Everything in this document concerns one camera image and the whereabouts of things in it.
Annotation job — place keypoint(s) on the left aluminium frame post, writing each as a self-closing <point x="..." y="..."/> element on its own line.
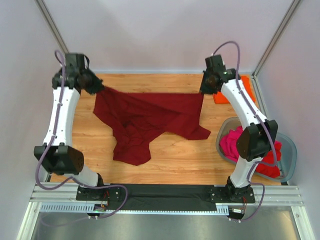
<point x="44" y="10"/>

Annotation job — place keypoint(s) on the right aluminium frame post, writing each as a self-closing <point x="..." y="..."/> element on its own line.
<point x="277" y="35"/>

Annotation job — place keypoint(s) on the folded orange t shirt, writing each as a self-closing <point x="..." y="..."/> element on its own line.
<point x="230" y="92"/>

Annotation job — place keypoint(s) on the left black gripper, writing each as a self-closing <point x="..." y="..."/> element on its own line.
<point x="93" y="84"/>

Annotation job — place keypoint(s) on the aluminium frame post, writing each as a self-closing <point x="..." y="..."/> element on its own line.
<point x="44" y="10"/>
<point x="277" y="35"/>

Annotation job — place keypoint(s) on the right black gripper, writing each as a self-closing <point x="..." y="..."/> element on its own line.
<point x="205" y="87"/>

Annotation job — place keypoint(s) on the slotted cable duct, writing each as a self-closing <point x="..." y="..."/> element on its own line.
<point x="91" y="208"/>

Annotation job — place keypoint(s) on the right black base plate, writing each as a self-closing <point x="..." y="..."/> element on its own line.
<point x="224" y="194"/>

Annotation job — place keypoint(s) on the clear plastic basket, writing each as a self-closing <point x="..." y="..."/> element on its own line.
<point x="286" y="153"/>

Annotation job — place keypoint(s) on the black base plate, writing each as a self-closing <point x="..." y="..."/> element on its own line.
<point x="105" y="194"/>
<point x="224" y="194"/>

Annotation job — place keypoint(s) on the pink t shirt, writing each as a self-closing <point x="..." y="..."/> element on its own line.
<point x="228" y="144"/>

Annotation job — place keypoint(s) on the dark red t shirt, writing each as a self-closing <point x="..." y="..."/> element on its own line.
<point x="136" y="119"/>

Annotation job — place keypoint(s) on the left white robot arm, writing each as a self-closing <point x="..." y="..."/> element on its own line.
<point x="57" y="155"/>

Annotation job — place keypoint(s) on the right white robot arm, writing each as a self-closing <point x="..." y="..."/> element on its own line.
<point x="258" y="135"/>

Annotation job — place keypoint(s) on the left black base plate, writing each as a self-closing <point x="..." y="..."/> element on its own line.
<point x="105" y="194"/>

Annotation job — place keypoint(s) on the black cloth strip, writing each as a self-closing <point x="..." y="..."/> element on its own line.
<point x="166" y="197"/>

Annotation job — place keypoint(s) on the aluminium front rail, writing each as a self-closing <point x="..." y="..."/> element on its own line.
<point x="274" y="195"/>

